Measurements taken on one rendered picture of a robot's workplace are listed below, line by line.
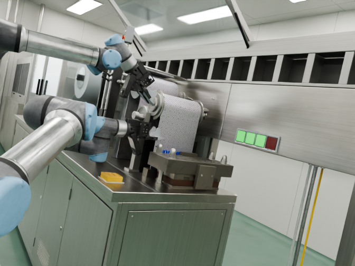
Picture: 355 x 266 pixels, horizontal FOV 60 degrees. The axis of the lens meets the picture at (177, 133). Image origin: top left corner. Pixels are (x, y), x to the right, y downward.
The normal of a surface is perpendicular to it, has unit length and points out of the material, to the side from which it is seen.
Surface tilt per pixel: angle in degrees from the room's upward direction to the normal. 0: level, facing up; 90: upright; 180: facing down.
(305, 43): 90
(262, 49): 90
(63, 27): 90
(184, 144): 90
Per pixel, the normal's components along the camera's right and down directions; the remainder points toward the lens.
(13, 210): 0.95, 0.26
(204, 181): 0.57, 0.16
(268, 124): -0.80, -0.14
